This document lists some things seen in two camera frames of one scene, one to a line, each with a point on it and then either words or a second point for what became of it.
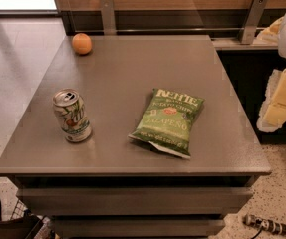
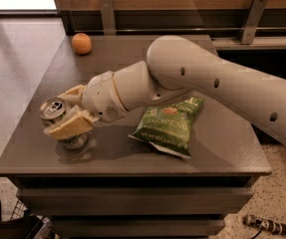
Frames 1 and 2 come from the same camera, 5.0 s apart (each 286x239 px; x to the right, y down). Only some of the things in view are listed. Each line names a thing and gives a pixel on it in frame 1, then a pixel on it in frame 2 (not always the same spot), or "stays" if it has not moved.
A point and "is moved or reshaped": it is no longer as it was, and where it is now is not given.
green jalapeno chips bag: x=166 y=120 stays
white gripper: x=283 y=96 to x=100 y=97
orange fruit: x=81 y=43 stays
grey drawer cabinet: x=111 y=186 stays
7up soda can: x=72 y=115 is moved or reshaped
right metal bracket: x=253 y=17 stays
